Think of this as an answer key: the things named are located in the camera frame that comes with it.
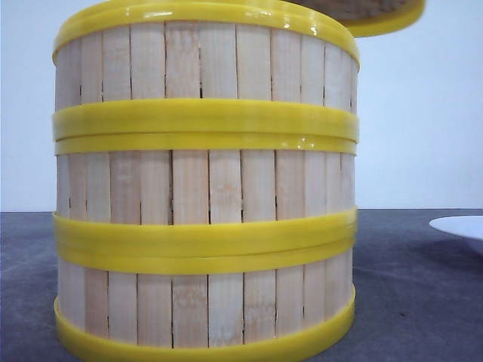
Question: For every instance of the bamboo steamer basket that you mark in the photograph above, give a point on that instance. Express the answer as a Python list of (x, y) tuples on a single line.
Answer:
[(152, 209), (289, 314)]

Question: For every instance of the bamboo steamer basket single bun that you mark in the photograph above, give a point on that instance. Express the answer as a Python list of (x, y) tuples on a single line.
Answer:
[(204, 75)]

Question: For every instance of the woven bamboo steamer lid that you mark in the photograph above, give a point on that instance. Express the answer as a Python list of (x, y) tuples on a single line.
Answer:
[(364, 18)]

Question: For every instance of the white plate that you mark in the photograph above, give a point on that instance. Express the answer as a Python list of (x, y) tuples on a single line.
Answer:
[(468, 227)]

